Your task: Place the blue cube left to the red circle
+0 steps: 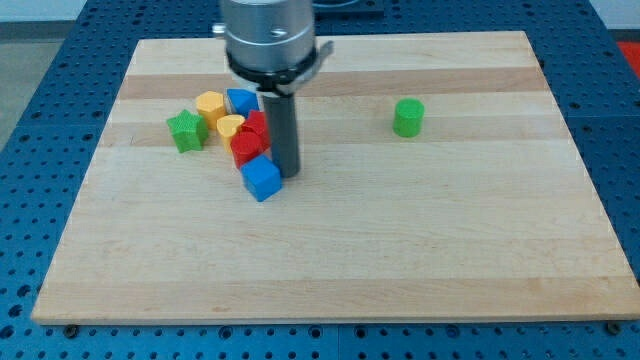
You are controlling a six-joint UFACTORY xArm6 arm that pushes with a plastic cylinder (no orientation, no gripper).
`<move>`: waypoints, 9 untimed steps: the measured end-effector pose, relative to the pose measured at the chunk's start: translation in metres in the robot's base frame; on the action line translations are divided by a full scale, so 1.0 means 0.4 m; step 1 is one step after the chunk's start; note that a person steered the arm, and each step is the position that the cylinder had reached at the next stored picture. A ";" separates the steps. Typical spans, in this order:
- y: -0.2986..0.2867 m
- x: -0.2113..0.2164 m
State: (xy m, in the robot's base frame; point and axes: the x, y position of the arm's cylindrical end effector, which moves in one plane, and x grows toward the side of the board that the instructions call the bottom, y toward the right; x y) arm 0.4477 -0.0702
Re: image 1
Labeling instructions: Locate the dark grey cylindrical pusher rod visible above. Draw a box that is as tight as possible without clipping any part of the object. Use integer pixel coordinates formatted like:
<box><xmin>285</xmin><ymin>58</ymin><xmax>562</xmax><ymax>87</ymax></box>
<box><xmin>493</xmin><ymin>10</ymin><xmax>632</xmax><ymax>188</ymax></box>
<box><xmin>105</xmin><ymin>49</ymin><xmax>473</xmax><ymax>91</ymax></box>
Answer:
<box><xmin>262</xmin><ymin>95</ymin><xmax>301</xmax><ymax>178</ymax></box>

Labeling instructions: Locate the red cylinder block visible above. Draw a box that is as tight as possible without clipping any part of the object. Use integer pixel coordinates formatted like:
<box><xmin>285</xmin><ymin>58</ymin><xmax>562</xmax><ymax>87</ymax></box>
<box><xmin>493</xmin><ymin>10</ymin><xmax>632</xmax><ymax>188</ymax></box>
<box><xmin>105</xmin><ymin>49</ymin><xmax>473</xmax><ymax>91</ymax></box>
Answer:
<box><xmin>230</xmin><ymin>132</ymin><xmax>264</xmax><ymax>169</ymax></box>

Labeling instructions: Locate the light wooden board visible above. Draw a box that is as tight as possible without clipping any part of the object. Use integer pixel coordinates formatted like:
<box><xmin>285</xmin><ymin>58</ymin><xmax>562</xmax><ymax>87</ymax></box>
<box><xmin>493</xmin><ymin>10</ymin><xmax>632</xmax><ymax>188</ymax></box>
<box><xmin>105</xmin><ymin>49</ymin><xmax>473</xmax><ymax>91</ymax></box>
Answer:
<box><xmin>32</xmin><ymin>31</ymin><xmax>639</xmax><ymax>326</ymax></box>

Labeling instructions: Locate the blue triangular block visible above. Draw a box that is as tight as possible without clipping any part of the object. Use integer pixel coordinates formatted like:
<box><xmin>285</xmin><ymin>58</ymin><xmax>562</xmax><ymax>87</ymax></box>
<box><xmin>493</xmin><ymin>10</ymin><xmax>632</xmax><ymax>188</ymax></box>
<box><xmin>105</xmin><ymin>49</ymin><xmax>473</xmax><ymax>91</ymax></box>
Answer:
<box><xmin>226</xmin><ymin>88</ymin><xmax>260</xmax><ymax>118</ymax></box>

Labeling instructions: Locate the red angular block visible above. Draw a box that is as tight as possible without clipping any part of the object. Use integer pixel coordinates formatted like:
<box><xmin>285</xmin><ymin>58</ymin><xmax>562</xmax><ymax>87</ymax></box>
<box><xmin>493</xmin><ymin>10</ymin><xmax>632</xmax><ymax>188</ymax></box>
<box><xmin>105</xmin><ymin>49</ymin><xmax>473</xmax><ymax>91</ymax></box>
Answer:
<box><xmin>241</xmin><ymin>110</ymin><xmax>271</xmax><ymax>150</ymax></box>

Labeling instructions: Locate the green star block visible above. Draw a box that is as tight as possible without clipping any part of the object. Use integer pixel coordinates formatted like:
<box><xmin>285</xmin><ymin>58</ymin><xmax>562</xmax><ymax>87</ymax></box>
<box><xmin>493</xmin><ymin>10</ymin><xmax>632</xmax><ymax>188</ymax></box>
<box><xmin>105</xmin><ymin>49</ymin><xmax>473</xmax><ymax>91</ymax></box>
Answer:
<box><xmin>166</xmin><ymin>110</ymin><xmax>209</xmax><ymax>153</ymax></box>

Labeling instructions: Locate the yellow hexagon block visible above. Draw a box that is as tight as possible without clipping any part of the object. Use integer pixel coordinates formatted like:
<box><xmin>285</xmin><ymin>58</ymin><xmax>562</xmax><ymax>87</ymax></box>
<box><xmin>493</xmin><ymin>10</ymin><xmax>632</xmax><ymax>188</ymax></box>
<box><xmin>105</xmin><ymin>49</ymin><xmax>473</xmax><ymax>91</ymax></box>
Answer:
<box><xmin>196</xmin><ymin>91</ymin><xmax>227</xmax><ymax>130</ymax></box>

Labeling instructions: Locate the black clamp ring with bracket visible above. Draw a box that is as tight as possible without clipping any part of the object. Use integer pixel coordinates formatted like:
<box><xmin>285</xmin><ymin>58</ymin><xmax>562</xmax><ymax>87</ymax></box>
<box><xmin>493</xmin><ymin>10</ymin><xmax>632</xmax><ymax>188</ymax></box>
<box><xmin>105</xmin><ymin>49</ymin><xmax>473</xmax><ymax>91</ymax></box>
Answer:
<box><xmin>225</xmin><ymin>40</ymin><xmax>335</xmax><ymax>97</ymax></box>

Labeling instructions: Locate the yellow heart block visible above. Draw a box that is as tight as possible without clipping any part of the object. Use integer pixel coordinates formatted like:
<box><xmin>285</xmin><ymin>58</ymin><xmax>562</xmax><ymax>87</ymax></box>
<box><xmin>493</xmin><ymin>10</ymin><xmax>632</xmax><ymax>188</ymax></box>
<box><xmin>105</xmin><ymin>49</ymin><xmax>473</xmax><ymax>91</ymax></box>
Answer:
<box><xmin>216</xmin><ymin>114</ymin><xmax>245</xmax><ymax>153</ymax></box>

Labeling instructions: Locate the green cylinder block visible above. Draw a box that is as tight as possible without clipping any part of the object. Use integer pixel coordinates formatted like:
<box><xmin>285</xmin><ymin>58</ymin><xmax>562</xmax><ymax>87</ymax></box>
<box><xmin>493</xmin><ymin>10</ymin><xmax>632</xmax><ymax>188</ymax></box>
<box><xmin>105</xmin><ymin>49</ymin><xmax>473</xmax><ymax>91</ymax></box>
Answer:
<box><xmin>392</xmin><ymin>98</ymin><xmax>425</xmax><ymax>138</ymax></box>

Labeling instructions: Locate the blue cube block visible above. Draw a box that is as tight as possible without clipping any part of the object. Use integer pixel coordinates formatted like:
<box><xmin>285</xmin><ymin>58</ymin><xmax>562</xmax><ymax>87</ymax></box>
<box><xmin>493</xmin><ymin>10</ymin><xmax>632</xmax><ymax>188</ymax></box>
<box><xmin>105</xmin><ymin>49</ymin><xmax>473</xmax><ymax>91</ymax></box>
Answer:
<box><xmin>240</xmin><ymin>155</ymin><xmax>282</xmax><ymax>202</ymax></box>

